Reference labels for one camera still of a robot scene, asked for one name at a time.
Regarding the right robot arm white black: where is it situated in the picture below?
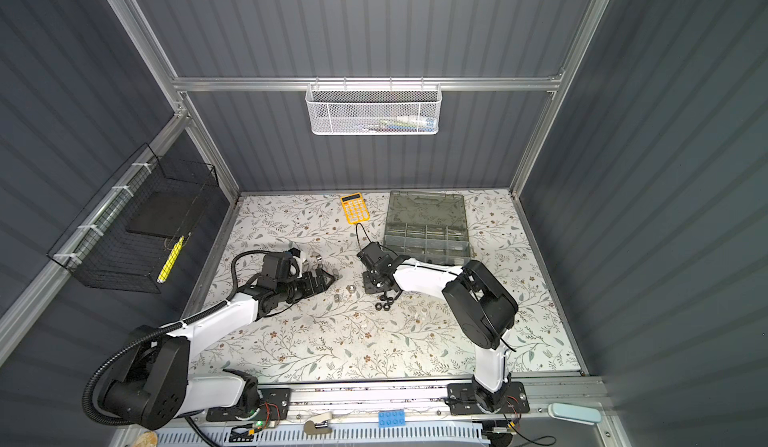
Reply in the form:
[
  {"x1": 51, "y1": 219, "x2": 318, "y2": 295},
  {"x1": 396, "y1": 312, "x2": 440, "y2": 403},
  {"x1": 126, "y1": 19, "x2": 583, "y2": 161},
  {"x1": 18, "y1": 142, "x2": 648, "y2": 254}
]
[{"x1": 357, "y1": 242, "x2": 519, "y2": 413}]

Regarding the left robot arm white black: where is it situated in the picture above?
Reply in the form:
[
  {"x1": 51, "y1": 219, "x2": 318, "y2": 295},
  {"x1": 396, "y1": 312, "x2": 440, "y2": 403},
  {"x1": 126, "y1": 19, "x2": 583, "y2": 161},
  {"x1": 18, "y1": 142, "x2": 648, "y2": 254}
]
[{"x1": 81, "y1": 248, "x2": 338, "y2": 430}]

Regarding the black nuts cluster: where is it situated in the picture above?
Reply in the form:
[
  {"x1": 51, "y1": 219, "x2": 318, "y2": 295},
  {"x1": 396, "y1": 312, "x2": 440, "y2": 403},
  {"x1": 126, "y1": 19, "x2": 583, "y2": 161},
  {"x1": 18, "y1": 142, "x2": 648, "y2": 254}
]
[{"x1": 375, "y1": 294, "x2": 397, "y2": 311}]

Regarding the floral patterned table mat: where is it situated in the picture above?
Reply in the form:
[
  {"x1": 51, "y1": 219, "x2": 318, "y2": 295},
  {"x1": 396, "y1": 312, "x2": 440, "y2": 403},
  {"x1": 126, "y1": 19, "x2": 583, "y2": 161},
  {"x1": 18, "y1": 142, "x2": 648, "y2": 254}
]
[{"x1": 191, "y1": 190, "x2": 580, "y2": 383}]

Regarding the blue toy brick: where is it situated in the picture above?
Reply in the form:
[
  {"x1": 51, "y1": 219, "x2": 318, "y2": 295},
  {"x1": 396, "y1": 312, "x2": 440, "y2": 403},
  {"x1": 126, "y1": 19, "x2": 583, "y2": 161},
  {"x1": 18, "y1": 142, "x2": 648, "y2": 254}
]
[{"x1": 378, "y1": 410, "x2": 406, "y2": 428}]

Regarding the light blue oblong case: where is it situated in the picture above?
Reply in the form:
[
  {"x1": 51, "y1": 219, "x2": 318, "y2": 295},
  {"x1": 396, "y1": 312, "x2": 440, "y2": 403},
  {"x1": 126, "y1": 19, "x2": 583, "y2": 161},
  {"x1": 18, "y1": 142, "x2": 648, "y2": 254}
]
[{"x1": 547, "y1": 403, "x2": 602, "y2": 425}]

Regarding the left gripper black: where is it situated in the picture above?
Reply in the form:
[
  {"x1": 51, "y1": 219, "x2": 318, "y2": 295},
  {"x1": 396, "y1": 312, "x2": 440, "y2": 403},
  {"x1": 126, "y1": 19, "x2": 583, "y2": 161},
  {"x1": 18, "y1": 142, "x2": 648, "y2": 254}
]
[{"x1": 276, "y1": 267, "x2": 334, "y2": 304}]

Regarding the white wire mesh basket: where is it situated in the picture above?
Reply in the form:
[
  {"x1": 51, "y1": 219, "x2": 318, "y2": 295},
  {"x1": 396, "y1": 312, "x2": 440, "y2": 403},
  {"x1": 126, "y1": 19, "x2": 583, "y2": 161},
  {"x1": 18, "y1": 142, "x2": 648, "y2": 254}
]
[{"x1": 305, "y1": 85, "x2": 443, "y2": 136}]

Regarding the yellow calculator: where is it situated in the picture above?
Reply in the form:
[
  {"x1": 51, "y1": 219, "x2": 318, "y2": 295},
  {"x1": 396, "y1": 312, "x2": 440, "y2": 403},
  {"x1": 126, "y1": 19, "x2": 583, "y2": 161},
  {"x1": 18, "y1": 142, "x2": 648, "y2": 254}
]
[{"x1": 340, "y1": 193, "x2": 370, "y2": 225}]

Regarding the black wire mesh basket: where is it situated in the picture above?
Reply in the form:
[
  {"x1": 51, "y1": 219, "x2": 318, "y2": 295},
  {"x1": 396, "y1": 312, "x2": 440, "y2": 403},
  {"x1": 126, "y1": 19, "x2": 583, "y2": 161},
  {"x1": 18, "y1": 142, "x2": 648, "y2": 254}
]
[{"x1": 48, "y1": 148, "x2": 219, "y2": 294}]

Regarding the black corrugated cable conduit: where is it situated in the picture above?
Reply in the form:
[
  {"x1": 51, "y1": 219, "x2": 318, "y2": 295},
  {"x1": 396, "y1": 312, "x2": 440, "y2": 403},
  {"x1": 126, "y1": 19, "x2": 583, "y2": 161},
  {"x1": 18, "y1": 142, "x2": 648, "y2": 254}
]
[{"x1": 82, "y1": 250, "x2": 283, "y2": 427}]

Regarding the green transparent compartment organizer box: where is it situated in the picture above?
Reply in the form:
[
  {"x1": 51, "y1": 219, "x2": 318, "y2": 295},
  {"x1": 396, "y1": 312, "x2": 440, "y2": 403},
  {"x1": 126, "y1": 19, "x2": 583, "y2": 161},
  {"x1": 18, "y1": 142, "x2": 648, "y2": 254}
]
[{"x1": 383, "y1": 191, "x2": 472, "y2": 266}]

